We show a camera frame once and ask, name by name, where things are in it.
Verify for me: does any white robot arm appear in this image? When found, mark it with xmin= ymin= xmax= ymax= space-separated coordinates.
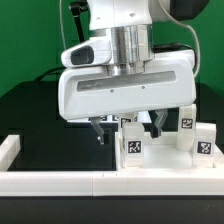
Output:
xmin=58 ymin=0 xmax=210 ymax=139

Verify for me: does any white U-shaped obstacle fence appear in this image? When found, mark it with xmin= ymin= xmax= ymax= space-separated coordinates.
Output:
xmin=0 ymin=135 xmax=224 ymax=197

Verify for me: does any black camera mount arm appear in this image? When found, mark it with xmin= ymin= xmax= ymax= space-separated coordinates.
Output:
xmin=69 ymin=0 xmax=89 ymax=42

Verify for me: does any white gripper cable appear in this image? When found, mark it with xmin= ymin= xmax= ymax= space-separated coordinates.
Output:
xmin=158 ymin=0 xmax=202 ymax=79

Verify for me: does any white square tabletop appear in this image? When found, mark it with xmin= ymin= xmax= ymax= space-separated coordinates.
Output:
xmin=115 ymin=132 xmax=224 ymax=170

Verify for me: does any black cable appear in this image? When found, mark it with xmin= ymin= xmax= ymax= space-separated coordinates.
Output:
xmin=34 ymin=66 xmax=66 ymax=82

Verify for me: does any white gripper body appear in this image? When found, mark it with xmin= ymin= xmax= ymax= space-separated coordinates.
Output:
xmin=58 ymin=50 xmax=196 ymax=121

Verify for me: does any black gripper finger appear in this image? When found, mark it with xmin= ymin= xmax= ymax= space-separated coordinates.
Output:
xmin=149 ymin=109 xmax=168 ymax=138
xmin=90 ymin=117 xmax=105 ymax=145

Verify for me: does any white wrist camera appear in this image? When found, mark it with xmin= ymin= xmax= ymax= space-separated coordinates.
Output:
xmin=61 ymin=37 xmax=112 ymax=68

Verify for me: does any fiducial marker sheet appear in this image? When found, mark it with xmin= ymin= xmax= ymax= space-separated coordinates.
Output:
xmin=70 ymin=111 xmax=151 ymax=123

